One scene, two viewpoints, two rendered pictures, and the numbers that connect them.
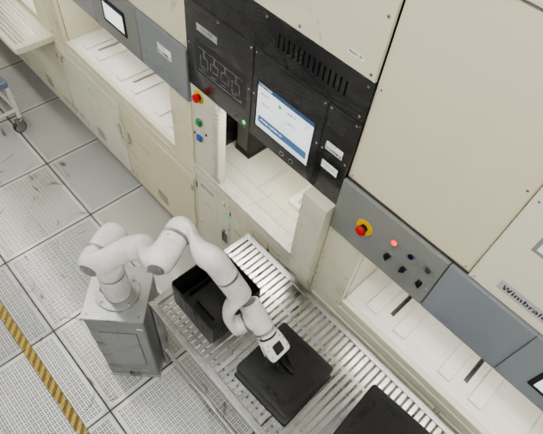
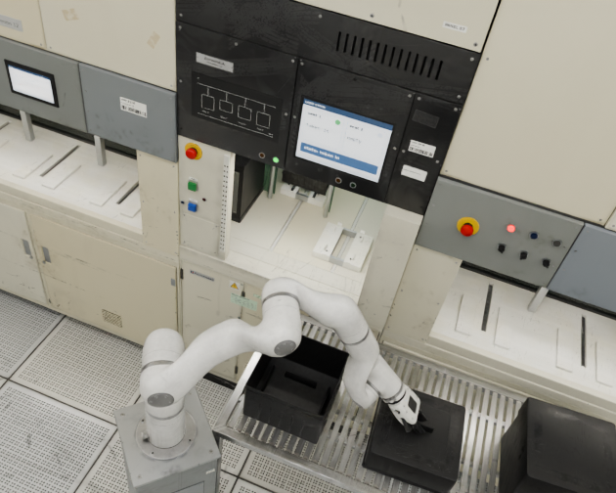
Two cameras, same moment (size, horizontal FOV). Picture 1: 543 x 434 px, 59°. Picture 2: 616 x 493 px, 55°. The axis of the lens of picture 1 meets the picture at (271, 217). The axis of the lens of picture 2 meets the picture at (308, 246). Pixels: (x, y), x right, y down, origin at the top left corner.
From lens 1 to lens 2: 0.81 m
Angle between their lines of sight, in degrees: 21
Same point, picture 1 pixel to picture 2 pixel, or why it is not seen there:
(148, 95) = (70, 186)
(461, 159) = (592, 103)
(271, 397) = (427, 466)
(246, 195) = (261, 261)
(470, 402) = (599, 383)
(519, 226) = not seen: outside the picture
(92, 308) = (144, 467)
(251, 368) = (386, 445)
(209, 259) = (344, 310)
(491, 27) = not seen: outside the picture
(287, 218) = (321, 271)
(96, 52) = not seen: outside the picture
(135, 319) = (209, 456)
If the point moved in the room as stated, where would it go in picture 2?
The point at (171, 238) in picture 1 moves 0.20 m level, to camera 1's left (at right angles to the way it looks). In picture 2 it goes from (286, 303) to (210, 317)
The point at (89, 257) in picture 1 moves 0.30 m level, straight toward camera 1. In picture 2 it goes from (163, 379) to (253, 441)
